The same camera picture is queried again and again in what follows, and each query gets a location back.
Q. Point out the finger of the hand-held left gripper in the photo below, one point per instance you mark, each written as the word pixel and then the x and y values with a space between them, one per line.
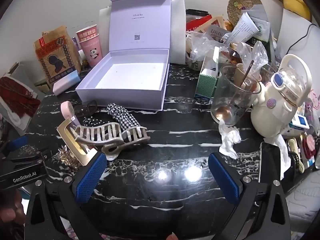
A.
pixel 17 142
pixel 22 158

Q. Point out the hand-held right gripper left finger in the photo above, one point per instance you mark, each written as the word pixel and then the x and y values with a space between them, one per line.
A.
pixel 90 177

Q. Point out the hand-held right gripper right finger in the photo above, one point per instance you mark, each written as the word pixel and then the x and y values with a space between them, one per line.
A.
pixel 225 177

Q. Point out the gold crystal hair claw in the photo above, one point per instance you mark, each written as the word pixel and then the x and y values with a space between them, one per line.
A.
pixel 66 158

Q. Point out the gold rectangular hair clip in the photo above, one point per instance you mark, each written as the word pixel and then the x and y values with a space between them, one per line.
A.
pixel 75 150

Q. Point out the cream hair claw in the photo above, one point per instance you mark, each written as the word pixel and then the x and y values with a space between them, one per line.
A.
pixel 100 132

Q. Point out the black polka dot scrunchie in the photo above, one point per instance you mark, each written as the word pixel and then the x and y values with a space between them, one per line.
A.
pixel 93 121

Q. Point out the pink tape roll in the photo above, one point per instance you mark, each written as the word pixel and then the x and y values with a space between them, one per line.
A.
pixel 66 111

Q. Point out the dark brown hair claw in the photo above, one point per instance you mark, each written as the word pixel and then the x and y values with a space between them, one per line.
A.
pixel 87 108

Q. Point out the black white gingham scrunchie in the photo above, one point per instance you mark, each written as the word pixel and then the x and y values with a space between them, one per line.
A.
pixel 122 116

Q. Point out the lavender gift box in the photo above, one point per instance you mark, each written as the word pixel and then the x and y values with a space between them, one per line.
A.
pixel 130 75

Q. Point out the person's left hand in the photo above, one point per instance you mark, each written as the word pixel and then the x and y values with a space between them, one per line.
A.
pixel 8 212

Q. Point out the crumpled white tissue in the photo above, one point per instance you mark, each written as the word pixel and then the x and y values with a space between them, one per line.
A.
pixel 228 140

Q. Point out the black smartphone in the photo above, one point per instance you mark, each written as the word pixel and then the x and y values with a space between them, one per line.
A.
pixel 270 160

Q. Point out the long metal spoon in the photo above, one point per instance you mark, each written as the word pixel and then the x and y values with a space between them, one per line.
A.
pixel 222 112

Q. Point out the cream water bottle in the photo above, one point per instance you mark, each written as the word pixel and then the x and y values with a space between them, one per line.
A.
pixel 265 115

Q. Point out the clear glass cup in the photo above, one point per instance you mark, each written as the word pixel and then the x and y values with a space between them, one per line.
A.
pixel 225 92

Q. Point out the brown printed paper bag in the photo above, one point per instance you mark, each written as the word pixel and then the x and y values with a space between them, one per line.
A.
pixel 55 60

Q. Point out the green striped box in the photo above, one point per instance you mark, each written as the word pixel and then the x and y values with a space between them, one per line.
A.
pixel 205 85

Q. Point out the pink panda paper cup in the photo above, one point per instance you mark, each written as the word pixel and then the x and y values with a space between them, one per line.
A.
pixel 91 53

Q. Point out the glass jar with gold lid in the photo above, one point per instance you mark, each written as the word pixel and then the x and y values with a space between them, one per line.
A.
pixel 235 52

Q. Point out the red printed paper cup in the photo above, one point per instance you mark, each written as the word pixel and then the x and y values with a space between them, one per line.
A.
pixel 87 33

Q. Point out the clear plastic bag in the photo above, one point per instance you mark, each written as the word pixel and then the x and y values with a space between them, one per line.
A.
pixel 202 45

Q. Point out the white printed leaflet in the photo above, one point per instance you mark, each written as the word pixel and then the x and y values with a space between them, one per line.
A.
pixel 243 28

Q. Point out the white foam sheet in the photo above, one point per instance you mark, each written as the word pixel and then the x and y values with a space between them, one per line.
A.
pixel 178 30

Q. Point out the red snack packet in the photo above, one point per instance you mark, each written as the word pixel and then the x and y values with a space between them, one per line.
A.
pixel 197 23

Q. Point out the light wooden box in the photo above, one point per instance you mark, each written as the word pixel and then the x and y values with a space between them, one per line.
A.
pixel 220 21

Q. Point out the round woven coaster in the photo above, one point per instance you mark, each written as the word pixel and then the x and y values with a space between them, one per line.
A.
pixel 237 5

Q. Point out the yellow plush object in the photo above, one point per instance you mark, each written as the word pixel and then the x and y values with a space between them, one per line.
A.
pixel 295 2

